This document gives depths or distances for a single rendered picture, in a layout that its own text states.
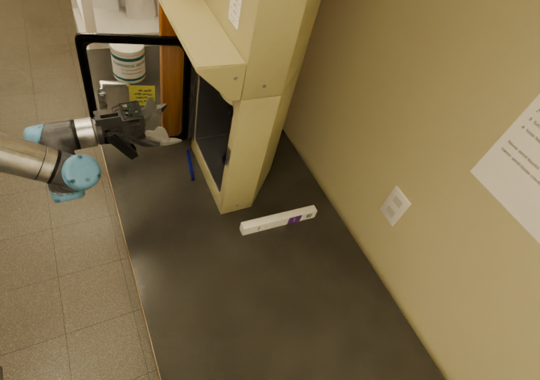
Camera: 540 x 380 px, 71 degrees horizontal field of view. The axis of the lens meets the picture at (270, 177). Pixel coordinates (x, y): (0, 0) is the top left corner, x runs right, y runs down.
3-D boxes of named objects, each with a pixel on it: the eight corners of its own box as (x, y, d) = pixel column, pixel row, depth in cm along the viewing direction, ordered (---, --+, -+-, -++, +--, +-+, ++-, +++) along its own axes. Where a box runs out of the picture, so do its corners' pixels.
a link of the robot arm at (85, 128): (83, 155, 95) (78, 133, 99) (102, 151, 96) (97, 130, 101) (76, 133, 89) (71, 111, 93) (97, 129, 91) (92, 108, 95)
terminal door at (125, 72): (187, 140, 136) (193, 38, 106) (95, 144, 126) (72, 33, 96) (187, 138, 136) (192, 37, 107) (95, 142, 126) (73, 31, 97)
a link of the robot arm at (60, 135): (34, 162, 94) (26, 128, 93) (83, 153, 98) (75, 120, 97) (29, 161, 86) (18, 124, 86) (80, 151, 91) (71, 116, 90)
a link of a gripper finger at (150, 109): (166, 91, 105) (143, 108, 99) (167, 108, 109) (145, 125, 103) (157, 87, 105) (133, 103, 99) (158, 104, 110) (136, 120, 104)
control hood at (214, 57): (198, 29, 106) (200, -7, 99) (241, 101, 89) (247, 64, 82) (157, 30, 101) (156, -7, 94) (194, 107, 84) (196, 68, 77)
